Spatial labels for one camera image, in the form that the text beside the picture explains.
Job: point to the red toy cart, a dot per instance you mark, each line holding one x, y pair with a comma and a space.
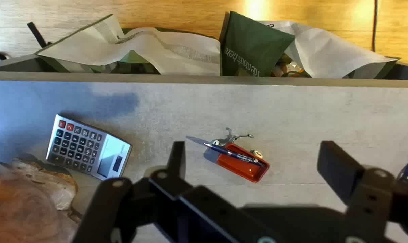
239, 163

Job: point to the white plastic bag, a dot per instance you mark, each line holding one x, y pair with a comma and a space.
330, 51

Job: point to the black rod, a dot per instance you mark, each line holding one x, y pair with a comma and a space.
37, 34

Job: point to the pile of cloth bags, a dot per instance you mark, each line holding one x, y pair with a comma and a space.
168, 51

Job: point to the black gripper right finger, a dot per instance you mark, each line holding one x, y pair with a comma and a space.
341, 173

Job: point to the green shopping bag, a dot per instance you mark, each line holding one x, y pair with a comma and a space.
253, 44

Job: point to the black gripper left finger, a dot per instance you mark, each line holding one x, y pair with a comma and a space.
175, 162

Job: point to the grey pocket calculator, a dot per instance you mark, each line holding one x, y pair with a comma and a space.
77, 146

